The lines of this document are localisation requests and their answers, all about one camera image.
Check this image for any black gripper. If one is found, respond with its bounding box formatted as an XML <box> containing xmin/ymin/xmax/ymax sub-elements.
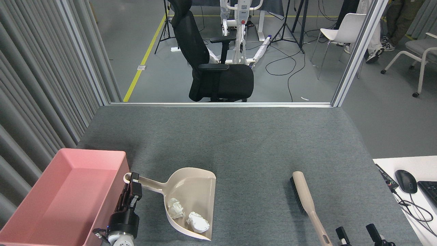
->
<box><xmin>109</xmin><ymin>173</ymin><xmax>142</xmax><ymax>236</ymax></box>

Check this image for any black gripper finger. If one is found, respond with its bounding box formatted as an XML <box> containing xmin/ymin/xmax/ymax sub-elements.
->
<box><xmin>336</xmin><ymin>226</ymin><xmax>350</xmax><ymax>246</ymax></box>
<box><xmin>366</xmin><ymin>224</ymin><xmax>396</xmax><ymax>246</ymax></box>

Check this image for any white paper ball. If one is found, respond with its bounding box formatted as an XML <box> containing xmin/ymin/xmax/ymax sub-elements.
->
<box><xmin>167</xmin><ymin>197</ymin><xmax>185</xmax><ymax>219</ymax></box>
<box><xmin>187</xmin><ymin>211</ymin><xmax>210</xmax><ymax>233</ymax></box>

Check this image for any beige hand brush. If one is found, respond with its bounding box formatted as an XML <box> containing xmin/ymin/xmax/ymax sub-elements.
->
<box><xmin>290</xmin><ymin>171</ymin><xmax>333</xmax><ymax>246</ymax></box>

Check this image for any beige plastic dustpan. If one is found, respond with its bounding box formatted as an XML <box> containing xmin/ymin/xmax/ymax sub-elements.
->
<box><xmin>124</xmin><ymin>167</ymin><xmax>217</xmax><ymax>241</ymax></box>

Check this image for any pink plastic bin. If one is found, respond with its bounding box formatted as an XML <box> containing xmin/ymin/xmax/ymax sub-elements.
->
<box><xmin>0</xmin><ymin>148</ymin><xmax>130</xmax><ymax>246</ymax></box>

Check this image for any black flat device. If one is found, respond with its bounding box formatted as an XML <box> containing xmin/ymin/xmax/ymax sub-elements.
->
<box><xmin>375</xmin><ymin>164</ymin><xmax>399</xmax><ymax>192</ymax></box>

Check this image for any black computer mouse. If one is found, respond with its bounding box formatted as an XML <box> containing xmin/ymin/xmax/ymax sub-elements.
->
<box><xmin>395</xmin><ymin>170</ymin><xmax>418</xmax><ymax>194</ymax></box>

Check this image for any black keyboard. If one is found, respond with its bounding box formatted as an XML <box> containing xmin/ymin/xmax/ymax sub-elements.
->
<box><xmin>417</xmin><ymin>181</ymin><xmax>437</xmax><ymax>207</ymax></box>

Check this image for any white side desk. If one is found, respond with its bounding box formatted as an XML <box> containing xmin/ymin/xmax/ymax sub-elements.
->
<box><xmin>373</xmin><ymin>156</ymin><xmax>437</xmax><ymax>246</ymax></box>

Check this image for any wide grey curtain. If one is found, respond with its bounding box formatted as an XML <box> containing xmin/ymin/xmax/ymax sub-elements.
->
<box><xmin>0</xmin><ymin>0</ymin><xmax>122</xmax><ymax>229</ymax></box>

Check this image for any black office chair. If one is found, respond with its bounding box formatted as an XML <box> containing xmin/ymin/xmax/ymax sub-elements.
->
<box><xmin>170</xmin><ymin>0</ymin><xmax>255</xmax><ymax>102</ymax></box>

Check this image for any thin black tripod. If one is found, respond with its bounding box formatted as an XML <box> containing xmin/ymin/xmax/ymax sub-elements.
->
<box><xmin>154</xmin><ymin>0</ymin><xmax>176</xmax><ymax>54</ymax></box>

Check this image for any person in white trousers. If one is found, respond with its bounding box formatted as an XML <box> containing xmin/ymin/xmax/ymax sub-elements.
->
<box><xmin>343</xmin><ymin>0</ymin><xmax>386</xmax><ymax>64</ymax></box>

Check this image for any white stand on wheels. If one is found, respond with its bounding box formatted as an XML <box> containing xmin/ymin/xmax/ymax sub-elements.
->
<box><xmin>207</xmin><ymin>0</ymin><xmax>273</xmax><ymax>67</ymax></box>

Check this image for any white plastic chair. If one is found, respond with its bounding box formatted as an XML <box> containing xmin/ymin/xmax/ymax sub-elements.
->
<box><xmin>310</xmin><ymin>13</ymin><xmax>367</xmax><ymax>80</ymax></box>

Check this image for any large black tripod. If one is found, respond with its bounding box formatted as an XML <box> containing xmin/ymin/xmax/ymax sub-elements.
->
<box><xmin>270</xmin><ymin>0</ymin><xmax>309</xmax><ymax>54</ymax></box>

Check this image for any person in olive trousers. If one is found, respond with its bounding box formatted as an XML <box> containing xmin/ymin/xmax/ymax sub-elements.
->
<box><xmin>381</xmin><ymin>0</ymin><xmax>425</xmax><ymax>52</ymax></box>

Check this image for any narrow grey curtain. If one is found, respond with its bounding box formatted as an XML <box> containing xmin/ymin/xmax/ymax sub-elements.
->
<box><xmin>408</xmin><ymin>0</ymin><xmax>437</xmax><ymax>40</ymax></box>

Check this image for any black desk cable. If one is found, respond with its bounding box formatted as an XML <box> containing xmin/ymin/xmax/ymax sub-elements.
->
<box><xmin>391</xmin><ymin>188</ymin><xmax>437</xmax><ymax>236</ymax></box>

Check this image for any silver rail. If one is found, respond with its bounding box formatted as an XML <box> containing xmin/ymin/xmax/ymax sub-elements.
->
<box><xmin>109</xmin><ymin>102</ymin><xmax>333</xmax><ymax>108</ymax></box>

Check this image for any black floor cable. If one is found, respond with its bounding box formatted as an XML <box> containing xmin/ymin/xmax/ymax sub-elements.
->
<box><xmin>266</xmin><ymin>44</ymin><xmax>306</xmax><ymax>102</ymax></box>

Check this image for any silver post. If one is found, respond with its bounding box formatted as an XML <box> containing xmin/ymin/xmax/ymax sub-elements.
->
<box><xmin>331</xmin><ymin>0</ymin><xmax>391</xmax><ymax>107</ymax></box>

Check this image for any grey chair with white frame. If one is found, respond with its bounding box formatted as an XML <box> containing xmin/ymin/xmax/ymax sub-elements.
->
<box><xmin>381</xmin><ymin>32</ymin><xmax>437</xmax><ymax>98</ymax></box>

